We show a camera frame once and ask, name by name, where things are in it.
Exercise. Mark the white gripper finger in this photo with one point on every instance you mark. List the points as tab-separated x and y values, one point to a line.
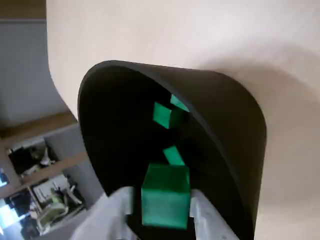
212	222
105	217

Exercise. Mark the black pot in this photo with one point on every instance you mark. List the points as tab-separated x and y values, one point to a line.
225	125

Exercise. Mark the wooden shelf unit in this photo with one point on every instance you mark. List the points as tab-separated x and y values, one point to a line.
37	175

